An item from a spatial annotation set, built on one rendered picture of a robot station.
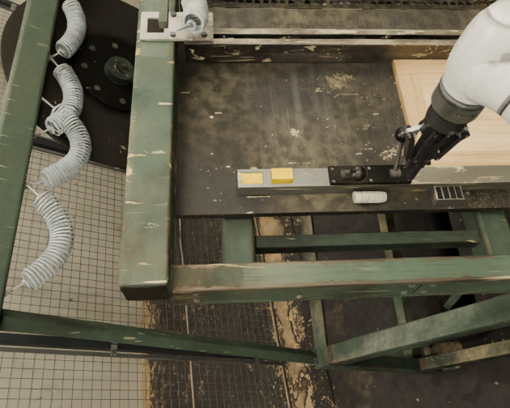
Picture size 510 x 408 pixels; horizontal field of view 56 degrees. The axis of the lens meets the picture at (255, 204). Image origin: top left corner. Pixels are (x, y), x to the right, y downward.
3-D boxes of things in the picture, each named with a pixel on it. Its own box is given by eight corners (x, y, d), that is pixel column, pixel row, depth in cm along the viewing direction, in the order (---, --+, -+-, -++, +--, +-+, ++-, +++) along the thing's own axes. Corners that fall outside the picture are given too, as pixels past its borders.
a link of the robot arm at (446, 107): (501, 106, 80) (483, 127, 85) (486, 65, 84) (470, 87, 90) (448, 106, 79) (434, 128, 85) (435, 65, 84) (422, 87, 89)
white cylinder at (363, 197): (352, 206, 117) (384, 205, 118) (355, 200, 115) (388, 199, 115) (350, 194, 119) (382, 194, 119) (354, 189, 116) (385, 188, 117)
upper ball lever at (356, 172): (352, 181, 117) (369, 181, 103) (337, 182, 117) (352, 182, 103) (352, 166, 117) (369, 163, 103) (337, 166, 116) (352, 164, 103)
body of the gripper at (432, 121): (435, 123, 85) (416, 152, 93) (482, 123, 85) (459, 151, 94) (426, 90, 88) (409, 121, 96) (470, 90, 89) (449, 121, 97)
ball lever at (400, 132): (403, 180, 116) (415, 130, 108) (388, 181, 115) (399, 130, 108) (398, 172, 119) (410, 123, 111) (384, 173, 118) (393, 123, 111)
